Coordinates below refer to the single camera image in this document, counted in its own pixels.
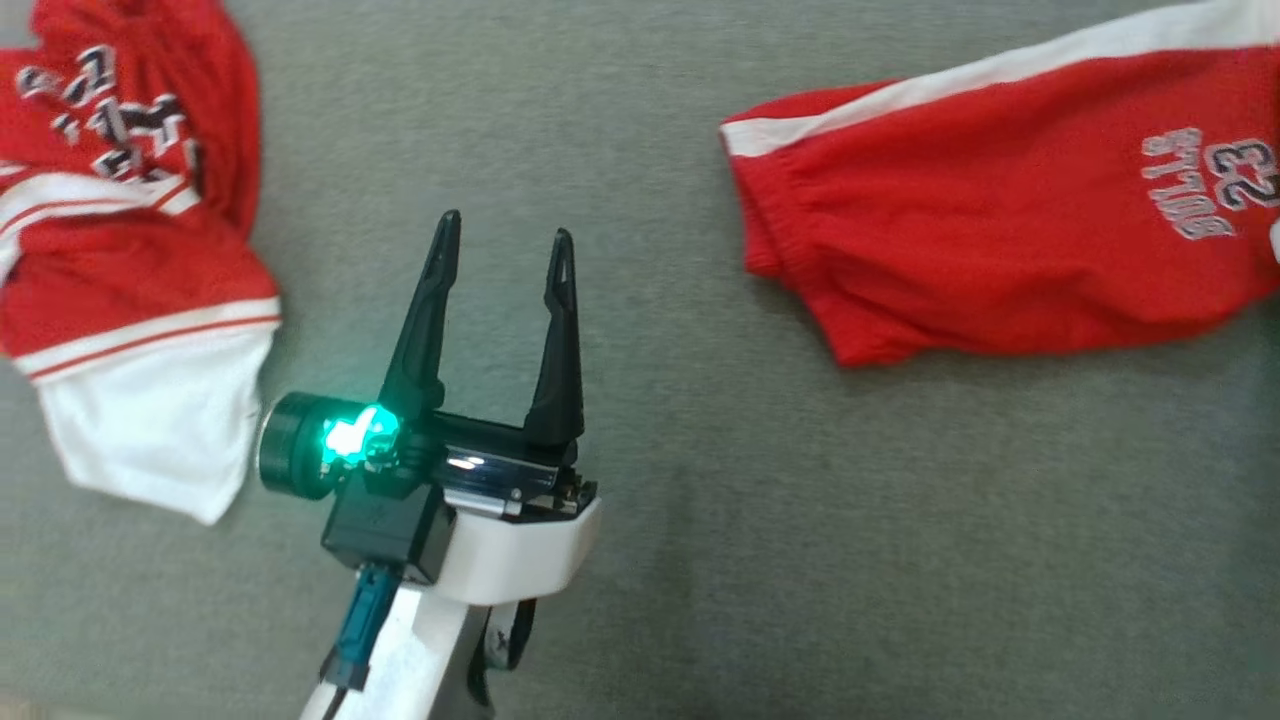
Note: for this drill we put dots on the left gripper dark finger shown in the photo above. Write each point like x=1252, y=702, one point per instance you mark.
x=560, y=380
x=420, y=350

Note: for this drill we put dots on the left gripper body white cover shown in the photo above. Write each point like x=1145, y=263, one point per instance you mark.
x=520, y=550

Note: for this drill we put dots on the red jersey with white hem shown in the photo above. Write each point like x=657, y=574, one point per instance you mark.
x=130, y=260

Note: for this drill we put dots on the red shorts with white stripe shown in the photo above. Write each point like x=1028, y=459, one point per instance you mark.
x=1000, y=200

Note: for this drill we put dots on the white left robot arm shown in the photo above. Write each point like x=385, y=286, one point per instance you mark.
x=420, y=660

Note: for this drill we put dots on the large grey sofa seat cushion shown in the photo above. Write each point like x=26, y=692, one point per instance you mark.
x=650, y=550

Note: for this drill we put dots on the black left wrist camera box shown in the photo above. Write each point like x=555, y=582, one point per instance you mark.
x=385, y=530

